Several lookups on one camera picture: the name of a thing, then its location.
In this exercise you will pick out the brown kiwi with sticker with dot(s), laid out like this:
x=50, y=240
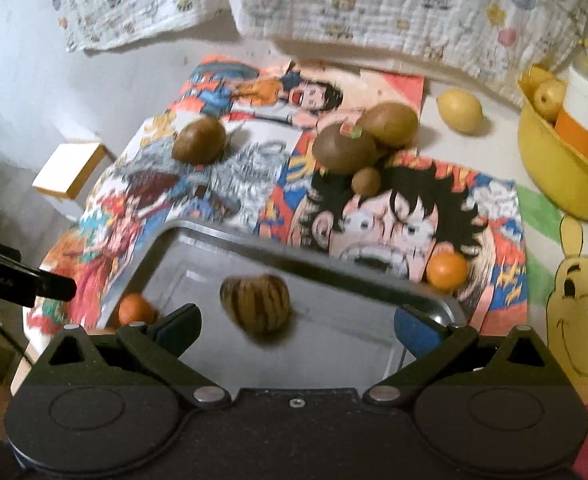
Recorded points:
x=344, y=153

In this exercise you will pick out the white patterned quilt right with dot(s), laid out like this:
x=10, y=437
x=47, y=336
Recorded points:
x=492, y=41

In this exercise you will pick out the white yellow cardboard box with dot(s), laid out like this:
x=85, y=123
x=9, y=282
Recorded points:
x=69, y=168

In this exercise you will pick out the yellow lemon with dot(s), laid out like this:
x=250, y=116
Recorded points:
x=460, y=110

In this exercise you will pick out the orange tangerine on poster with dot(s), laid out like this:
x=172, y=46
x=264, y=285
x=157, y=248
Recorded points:
x=447, y=271

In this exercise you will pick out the small brown kiwi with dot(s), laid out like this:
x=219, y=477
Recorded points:
x=366, y=182

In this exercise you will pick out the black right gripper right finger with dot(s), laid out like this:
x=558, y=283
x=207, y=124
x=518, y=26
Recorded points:
x=440, y=351

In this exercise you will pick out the yellow apple in bowl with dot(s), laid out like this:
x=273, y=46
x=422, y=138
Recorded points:
x=548, y=99

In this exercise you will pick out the anime posters mat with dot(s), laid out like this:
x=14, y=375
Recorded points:
x=267, y=182

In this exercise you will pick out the striped pepino melon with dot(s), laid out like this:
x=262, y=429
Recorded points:
x=258, y=304

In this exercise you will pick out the small orange tangerine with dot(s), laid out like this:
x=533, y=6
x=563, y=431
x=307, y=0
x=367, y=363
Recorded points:
x=134, y=308

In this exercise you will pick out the metal baking tray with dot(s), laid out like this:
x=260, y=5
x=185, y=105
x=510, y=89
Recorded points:
x=339, y=334

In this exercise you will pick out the yellow plastic bowl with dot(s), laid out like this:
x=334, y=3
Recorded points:
x=558, y=170

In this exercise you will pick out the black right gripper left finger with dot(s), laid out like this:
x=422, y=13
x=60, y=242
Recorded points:
x=158, y=347

